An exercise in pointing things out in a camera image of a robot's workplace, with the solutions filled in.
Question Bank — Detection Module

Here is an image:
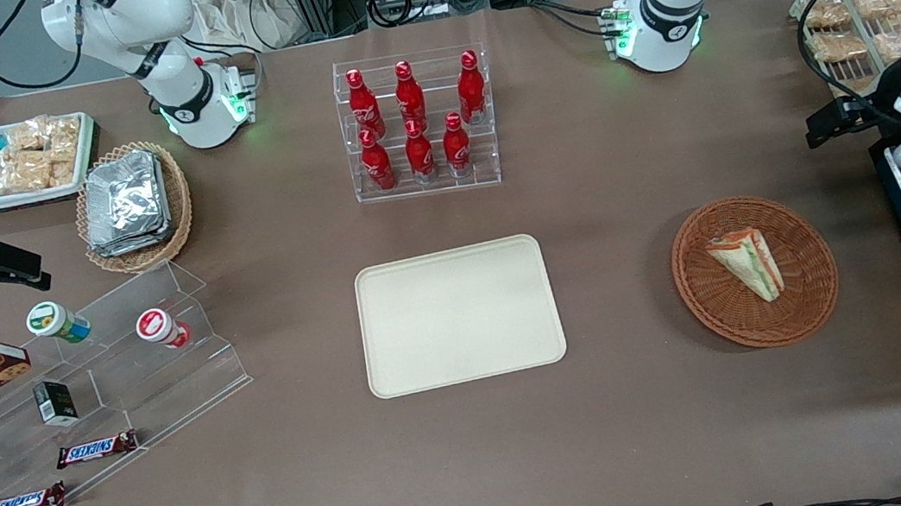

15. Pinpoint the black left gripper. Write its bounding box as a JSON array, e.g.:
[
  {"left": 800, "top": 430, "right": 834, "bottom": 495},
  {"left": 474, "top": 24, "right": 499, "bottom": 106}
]
[{"left": 799, "top": 67, "right": 901, "bottom": 150}]

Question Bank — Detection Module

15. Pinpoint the triangle sandwich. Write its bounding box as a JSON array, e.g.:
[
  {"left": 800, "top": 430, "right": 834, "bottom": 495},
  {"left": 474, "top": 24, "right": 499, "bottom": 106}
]
[{"left": 704, "top": 223, "right": 789, "bottom": 311}]

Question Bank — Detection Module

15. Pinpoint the oval tan wicker basket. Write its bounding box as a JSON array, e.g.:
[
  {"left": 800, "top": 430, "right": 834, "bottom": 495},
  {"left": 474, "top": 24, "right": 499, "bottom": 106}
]
[{"left": 67, "top": 135, "right": 200, "bottom": 280}]

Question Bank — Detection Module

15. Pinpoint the round brown wicker basket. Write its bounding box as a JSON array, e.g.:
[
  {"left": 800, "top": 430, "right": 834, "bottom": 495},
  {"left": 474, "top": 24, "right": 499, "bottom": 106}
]
[{"left": 664, "top": 184, "right": 847, "bottom": 360}]

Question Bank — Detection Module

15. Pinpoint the cream plastic tray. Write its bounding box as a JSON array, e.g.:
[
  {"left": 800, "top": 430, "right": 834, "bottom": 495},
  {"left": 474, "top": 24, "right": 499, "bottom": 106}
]
[{"left": 351, "top": 229, "right": 572, "bottom": 402}]

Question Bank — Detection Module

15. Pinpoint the green lid yogurt cup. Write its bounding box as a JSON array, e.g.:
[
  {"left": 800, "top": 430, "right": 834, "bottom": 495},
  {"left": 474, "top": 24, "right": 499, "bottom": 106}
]
[{"left": 23, "top": 295, "right": 94, "bottom": 350}]

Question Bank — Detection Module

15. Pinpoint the silver foil pouch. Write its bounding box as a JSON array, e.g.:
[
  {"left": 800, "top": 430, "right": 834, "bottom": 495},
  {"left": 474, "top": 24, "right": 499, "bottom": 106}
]
[
  {"left": 81, "top": 148, "right": 170, "bottom": 242},
  {"left": 85, "top": 220, "right": 178, "bottom": 260}
]

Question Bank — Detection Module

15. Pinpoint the small black carton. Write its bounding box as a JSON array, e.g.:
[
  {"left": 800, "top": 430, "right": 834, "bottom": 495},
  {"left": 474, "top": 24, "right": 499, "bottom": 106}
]
[{"left": 31, "top": 376, "right": 81, "bottom": 431}]

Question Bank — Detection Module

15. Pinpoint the red lid yogurt cup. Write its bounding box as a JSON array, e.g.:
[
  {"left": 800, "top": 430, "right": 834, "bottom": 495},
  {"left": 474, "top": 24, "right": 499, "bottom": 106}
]
[{"left": 133, "top": 303, "right": 195, "bottom": 355}]

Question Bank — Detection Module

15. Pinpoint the clear acrylic stepped shelf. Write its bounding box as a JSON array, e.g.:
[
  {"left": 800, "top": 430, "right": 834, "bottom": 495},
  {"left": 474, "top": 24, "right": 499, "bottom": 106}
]
[{"left": 0, "top": 249, "right": 270, "bottom": 506}]

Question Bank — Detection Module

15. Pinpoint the white cloth bag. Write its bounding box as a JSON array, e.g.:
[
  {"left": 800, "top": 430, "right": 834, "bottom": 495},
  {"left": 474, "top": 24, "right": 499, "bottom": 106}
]
[{"left": 191, "top": 0, "right": 304, "bottom": 61}]

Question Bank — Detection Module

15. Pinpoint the clear acrylic bottle rack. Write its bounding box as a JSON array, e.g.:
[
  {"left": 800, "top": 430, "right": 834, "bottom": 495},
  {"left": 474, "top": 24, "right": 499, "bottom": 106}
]
[{"left": 330, "top": 41, "right": 505, "bottom": 206}]

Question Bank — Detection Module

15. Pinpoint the red cola bottle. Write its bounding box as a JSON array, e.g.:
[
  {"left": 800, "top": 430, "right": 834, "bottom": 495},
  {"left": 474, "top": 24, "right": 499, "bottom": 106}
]
[
  {"left": 402, "top": 117, "right": 439, "bottom": 186},
  {"left": 358, "top": 125, "right": 399, "bottom": 193},
  {"left": 452, "top": 48, "right": 490, "bottom": 127},
  {"left": 392, "top": 58, "right": 429, "bottom": 130},
  {"left": 344, "top": 65, "right": 387, "bottom": 142},
  {"left": 439, "top": 110, "right": 476, "bottom": 179}
]

